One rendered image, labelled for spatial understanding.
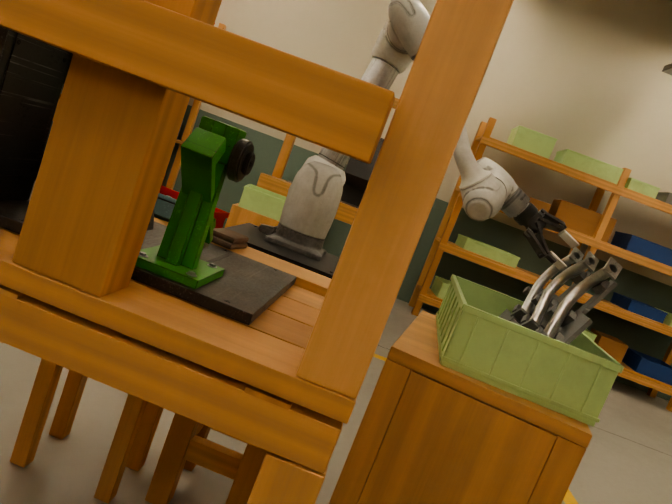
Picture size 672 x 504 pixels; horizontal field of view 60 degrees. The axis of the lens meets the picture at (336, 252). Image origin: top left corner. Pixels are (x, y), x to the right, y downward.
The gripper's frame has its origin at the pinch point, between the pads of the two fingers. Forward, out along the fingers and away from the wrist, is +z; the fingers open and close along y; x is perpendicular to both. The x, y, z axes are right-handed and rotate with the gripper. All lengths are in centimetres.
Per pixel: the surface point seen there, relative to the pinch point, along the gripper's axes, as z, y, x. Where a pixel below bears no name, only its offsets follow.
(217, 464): -34, -105, 66
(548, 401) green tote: 11, -57, -9
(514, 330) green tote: -7, -52, -13
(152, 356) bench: -60, -127, -38
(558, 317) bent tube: 0.9, -38.6, -14.0
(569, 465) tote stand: 23, -67, -9
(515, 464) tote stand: 15, -73, -1
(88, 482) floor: -58, -131, 85
